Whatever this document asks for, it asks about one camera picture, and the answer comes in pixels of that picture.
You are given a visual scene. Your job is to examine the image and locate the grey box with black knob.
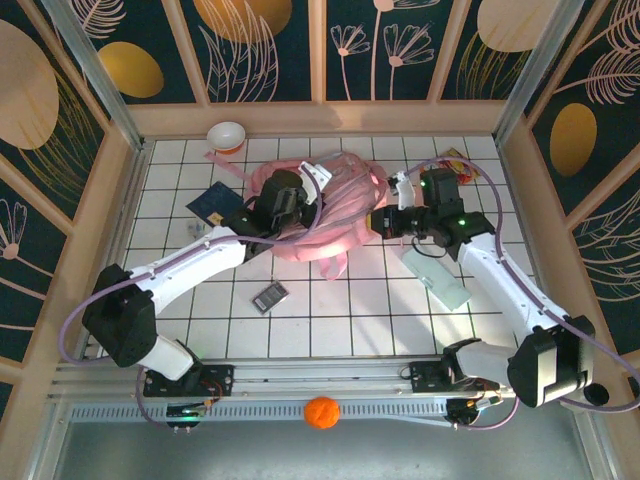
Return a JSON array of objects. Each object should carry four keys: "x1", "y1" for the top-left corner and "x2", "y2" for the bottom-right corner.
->
[{"x1": 584, "y1": 382, "x2": 611, "y2": 407}]

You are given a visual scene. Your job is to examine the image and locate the pink student backpack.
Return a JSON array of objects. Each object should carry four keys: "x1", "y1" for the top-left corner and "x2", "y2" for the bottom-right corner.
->
[{"x1": 204, "y1": 148, "x2": 391, "y2": 282}]

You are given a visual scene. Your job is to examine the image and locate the small black controller board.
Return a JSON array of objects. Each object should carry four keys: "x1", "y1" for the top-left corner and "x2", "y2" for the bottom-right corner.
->
[
  {"x1": 445, "y1": 397, "x2": 504, "y2": 431},
  {"x1": 165, "y1": 402, "x2": 207, "y2": 432}
]

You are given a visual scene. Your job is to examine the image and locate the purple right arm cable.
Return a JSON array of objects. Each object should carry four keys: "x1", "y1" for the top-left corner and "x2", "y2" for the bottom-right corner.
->
[{"x1": 402, "y1": 155, "x2": 640, "y2": 432}]

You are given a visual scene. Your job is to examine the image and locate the aluminium mounting rail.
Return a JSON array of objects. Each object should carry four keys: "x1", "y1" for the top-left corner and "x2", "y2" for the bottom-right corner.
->
[{"x1": 47, "y1": 355, "x2": 609, "y2": 401}]

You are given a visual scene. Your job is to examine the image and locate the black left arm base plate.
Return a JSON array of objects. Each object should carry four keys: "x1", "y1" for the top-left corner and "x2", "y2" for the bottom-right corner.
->
[{"x1": 143, "y1": 363, "x2": 236, "y2": 399}]

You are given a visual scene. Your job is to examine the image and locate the white orange bowl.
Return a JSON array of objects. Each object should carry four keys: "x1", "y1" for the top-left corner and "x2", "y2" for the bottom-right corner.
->
[{"x1": 206, "y1": 121, "x2": 247, "y2": 155}]

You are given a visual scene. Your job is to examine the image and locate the grey slotted cable duct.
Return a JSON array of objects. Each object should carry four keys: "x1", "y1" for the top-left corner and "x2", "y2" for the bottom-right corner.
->
[{"x1": 69, "y1": 399, "x2": 454, "y2": 426}]

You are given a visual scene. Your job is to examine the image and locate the orange ball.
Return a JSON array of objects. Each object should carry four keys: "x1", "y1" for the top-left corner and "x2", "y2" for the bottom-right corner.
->
[{"x1": 303, "y1": 396, "x2": 342, "y2": 430}]

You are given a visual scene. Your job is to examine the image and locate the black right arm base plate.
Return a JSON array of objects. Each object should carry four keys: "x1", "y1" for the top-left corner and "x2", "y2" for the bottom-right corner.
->
[{"x1": 408, "y1": 360, "x2": 501, "y2": 396}]

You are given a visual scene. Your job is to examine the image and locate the translucent plastic pencil case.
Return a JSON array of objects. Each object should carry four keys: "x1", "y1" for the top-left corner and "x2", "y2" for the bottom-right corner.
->
[{"x1": 401, "y1": 247, "x2": 472, "y2": 311}]

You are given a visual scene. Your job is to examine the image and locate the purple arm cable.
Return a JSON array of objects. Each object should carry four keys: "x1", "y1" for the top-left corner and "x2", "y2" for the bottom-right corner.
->
[
  {"x1": 58, "y1": 164, "x2": 331, "y2": 432},
  {"x1": 402, "y1": 155, "x2": 640, "y2": 432}
]

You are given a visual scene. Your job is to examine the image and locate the dark blue notebook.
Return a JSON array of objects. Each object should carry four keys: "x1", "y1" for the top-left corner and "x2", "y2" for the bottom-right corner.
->
[{"x1": 186, "y1": 181, "x2": 246, "y2": 226}]

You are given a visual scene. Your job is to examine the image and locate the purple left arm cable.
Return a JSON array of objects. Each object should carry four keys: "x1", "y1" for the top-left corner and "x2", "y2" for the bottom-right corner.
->
[{"x1": 58, "y1": 164, "x2": 331, "y2": 432}]

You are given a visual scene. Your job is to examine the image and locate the aluminium frame post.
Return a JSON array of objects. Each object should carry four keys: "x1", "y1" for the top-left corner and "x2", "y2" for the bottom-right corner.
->
[
  {"x1": 39, "y1": 0, "x2": 147, "y2": 151},
  {"x1": 492, "y1": 0, "x2": 601, "y2": 146}
]

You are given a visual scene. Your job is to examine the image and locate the orange red snack packet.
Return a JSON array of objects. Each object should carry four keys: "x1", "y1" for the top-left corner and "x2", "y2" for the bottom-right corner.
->
[{"x1": 442, "y1": 146, "x2": 482, "y2": 187}]

